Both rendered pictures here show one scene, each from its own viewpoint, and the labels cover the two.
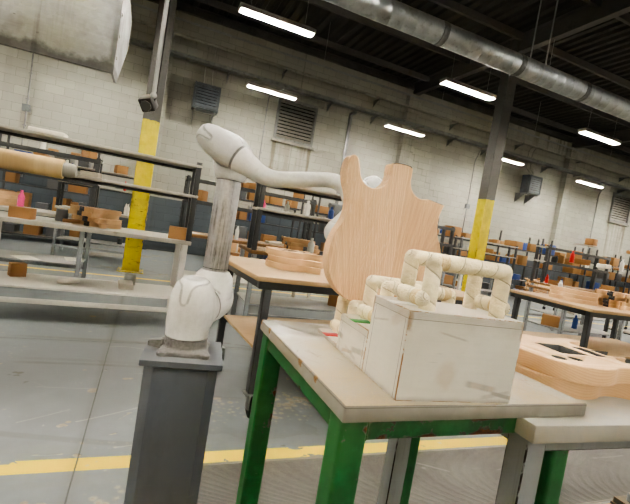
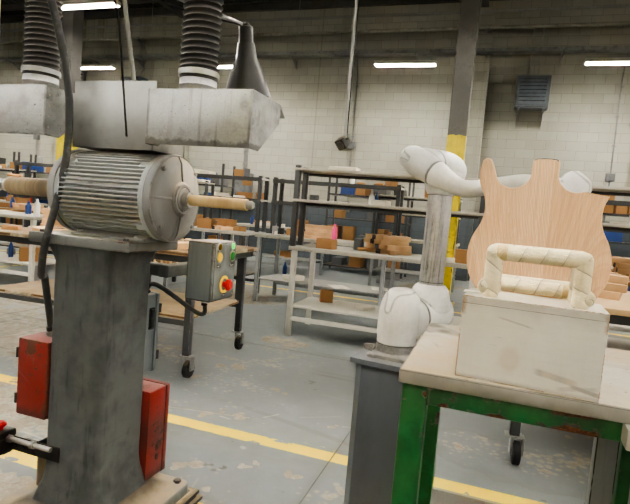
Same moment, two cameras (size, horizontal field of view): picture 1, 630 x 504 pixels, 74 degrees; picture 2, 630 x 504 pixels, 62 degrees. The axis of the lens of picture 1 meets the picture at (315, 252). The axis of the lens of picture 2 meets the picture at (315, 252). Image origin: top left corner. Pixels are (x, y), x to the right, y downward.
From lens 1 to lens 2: 0.71 m
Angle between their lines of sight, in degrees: 41
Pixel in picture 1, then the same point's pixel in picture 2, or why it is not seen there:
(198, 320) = (400, 327)
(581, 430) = not seen: outside the picture
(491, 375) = (568, 367)
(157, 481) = (368, 470)
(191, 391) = (393, 392)
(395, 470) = not seen: outside the picture
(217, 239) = (428, 253)
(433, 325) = (489, 309)
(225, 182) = (433, 197)
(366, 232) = (507, 233)
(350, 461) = (412, 418)
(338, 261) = (477, 262)
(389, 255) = not seen: hidden behind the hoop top
